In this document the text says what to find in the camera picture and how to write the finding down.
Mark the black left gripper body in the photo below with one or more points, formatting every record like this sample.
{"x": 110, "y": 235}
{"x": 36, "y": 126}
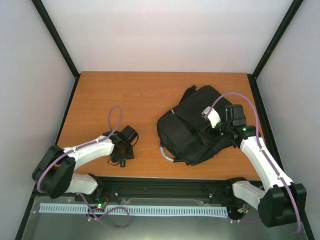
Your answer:
{"x": 125, "y": 154}

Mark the green highlighter marker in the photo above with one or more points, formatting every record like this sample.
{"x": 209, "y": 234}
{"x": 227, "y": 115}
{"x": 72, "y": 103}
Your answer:
{"x": 122, "y": 164}

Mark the black student backpack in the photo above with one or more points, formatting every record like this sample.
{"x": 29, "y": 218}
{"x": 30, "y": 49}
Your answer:
{"x": 182, "y": 129}

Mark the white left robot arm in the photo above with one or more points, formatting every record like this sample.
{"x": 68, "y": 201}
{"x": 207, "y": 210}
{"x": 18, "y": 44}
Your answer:
{"x": 55, "y": 174}

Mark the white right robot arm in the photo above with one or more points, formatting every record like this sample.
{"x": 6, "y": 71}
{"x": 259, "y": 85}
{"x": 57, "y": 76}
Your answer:
{"x": 280, "y": 201}

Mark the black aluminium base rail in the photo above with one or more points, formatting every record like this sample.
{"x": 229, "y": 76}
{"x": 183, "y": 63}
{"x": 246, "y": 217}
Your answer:
{"x": 115, "y": 189}

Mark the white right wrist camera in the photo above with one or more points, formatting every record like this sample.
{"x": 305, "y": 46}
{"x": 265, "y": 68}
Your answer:
{"x": 211, "y": 115}

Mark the light blue cable duct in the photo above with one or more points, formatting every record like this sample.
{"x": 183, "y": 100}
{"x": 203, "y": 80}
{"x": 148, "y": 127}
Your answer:
{"x": 136, "y": 210}

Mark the black right frame post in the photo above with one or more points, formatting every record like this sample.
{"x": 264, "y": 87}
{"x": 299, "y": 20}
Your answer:
{"x": 280, "y": 31}

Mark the black frame post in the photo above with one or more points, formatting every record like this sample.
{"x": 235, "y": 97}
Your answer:
{"x": 280, "y": 31}
{"x": 46, "y": 19}

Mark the black left frame post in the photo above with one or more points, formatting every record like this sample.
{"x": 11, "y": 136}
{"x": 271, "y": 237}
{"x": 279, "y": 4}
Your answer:
{"x": 46, "y": 19}

